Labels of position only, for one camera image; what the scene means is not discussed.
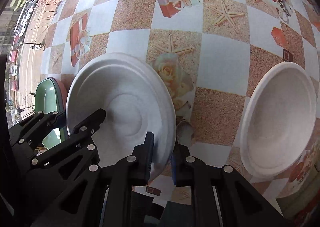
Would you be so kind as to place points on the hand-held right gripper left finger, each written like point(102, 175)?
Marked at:
point(150, 152)

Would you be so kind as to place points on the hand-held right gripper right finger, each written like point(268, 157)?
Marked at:
point(174, 167)

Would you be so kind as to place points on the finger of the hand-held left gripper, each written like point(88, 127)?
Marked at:
point(92, 122)
point(47, 118)

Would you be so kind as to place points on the green square plate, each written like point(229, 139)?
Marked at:
point(46, 97)

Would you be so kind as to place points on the pink square plate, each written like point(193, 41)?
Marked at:
point(63, 92)

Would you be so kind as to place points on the white disposable bowl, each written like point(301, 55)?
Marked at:
point(280, 122)
point(125, 92)

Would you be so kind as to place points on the checkered patterned tablecloth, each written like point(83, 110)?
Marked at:
point(220, 49)

